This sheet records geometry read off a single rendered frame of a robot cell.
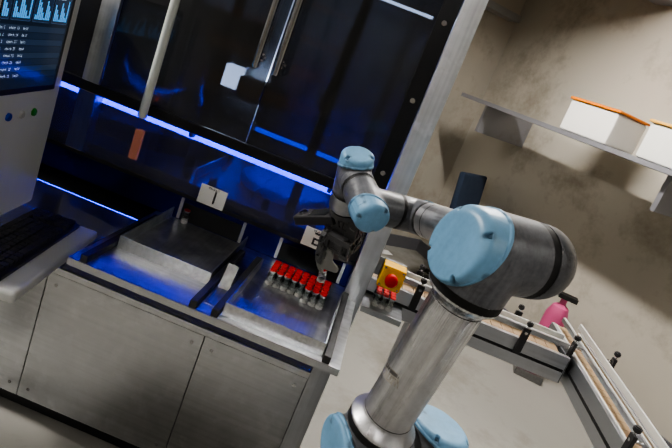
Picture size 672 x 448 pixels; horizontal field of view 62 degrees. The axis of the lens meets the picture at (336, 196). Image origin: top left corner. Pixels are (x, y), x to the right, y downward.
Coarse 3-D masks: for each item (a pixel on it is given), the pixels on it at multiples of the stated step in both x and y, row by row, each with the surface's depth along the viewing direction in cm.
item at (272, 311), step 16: (256, 272) 161; (240, 288) 144; (256, 288) 152; (272, 288) 156; (240, 304) 141; (256, 304) 144; (272, 304) 147; (288, 304) 150; (304, 304) 154; (336, 304) 162; (240, 320) 133; (256, 320) 132; (272, 320) 139; (288, 320) 142; (304, 320) 145; (320, 320) 149; (288, 336) 132; (304, 336) 131; (320, 336) 140; (320, 352) 132
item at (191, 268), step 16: (144, 224) 158; (160, 224) 169; (176, 224) 174; (192, 224) 178; (128, 240) 145; (144, 240) 155; (160, 240) 159; (176, 240) 163; (192, 240) 167; (208, 240) 171; (224, 240) 176; (144, 256) 145; (160, 256) 145; (176, 256) 153; (192, 256) 156; (208, 256) 160; (224, 256) 164; (192, 272) 144; (208, 272) 144
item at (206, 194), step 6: (204, 186) 167; (210, 186) 166; (204, 192) 167; (210, 192) 167; (222, 192) 166; (198, 198) 168; (204, 198) 167; (210, 198) 167; (216, 198) 167; (222, 198) 167; (210, 204) 167; (216, 204) 167; (222, 204) 167
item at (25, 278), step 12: (84, 228) 166; (72, 240) 156; (84, 240) 159; (48, 252) 146; (60, 252) 148; (72, 252) 151; (36, 264) 138; (48, 264) 140; (60, 264) 145; (12, 276) 130; (24, 276) 132; (36, 276) 134; (0, 288) 124; (12, 288) 126; (24, 288) 128; (12, 300) 125
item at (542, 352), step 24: (408, 288) 182; (408, 312) 178; (504, 312) 183; (480, 336) 177; (504, 336) 176; (528, 336) 174; (552, 336) 177; (504, 360) 177; (528, 360) 176; (552, 360) 175
